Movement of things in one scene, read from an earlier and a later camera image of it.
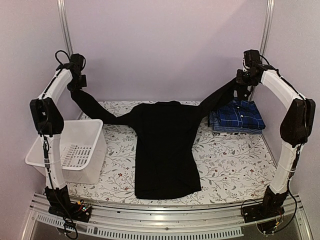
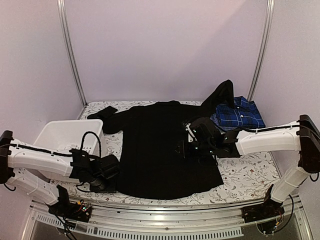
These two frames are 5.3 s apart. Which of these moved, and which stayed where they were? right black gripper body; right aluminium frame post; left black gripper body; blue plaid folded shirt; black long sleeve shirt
Moved: left black gripper body; right black gripper body; black long sleeve shirt
Stayed: right aluminium frame post; blue plaid folded shirt
